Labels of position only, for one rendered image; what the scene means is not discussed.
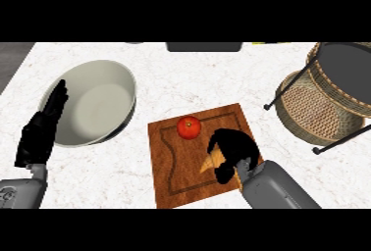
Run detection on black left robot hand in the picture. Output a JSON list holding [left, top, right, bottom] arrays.
[[14, 78, 70, 170]]

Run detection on golden croissant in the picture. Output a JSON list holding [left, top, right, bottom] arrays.
[[198, 146, 228, 175]]

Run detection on brown wooden cutting board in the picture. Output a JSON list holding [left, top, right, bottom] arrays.
[[147, 102, 265, 210]]

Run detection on red tomato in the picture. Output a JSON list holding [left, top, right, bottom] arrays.
[[176, 115, 203, 140]]

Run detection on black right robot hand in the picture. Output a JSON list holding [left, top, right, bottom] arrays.
[[206, 127, 262, 185]]

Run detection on white bowl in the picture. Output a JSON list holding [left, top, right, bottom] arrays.
[[37, 59, 138, 148]]

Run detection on tiered wicker basket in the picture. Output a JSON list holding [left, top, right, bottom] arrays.
[[262, 41, 371, 156]]

